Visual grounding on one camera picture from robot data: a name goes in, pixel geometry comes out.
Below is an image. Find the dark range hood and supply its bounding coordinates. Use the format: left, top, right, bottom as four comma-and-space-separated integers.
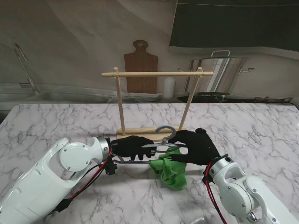
168, 0, 299, 51

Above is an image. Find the large steel stock pot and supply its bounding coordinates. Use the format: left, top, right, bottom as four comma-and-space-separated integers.
178, 50, 255, 94

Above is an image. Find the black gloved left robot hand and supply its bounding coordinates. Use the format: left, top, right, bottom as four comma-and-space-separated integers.
109, 135, 158, 161

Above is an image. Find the green microfibre towel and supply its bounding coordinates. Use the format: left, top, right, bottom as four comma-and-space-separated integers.
149, 147, 188, 191

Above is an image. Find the black stove top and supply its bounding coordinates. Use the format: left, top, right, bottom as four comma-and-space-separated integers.
176, 92, 294, 103

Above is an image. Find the stack of white plates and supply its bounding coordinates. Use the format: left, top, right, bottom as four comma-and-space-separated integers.
121, 92, 163, 102

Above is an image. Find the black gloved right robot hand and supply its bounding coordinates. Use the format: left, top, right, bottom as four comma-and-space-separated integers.
168, 127, 222, 167

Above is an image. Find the wooden hanging rack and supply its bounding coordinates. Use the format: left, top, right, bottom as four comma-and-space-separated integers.
101, 67, 214, 142

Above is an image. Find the brown wooden cutting board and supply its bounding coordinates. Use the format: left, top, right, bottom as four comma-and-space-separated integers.
123, 40, 158, 94

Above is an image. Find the chrome kitchen faucet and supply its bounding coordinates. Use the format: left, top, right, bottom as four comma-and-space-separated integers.
14, 43, 40, 94

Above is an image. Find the grey plastic clothes hanger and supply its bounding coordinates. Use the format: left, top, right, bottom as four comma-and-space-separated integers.
113, 126, 187, 165

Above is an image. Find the steel kitchen sink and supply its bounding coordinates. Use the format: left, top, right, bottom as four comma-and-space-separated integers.
0, 85, 115, 103

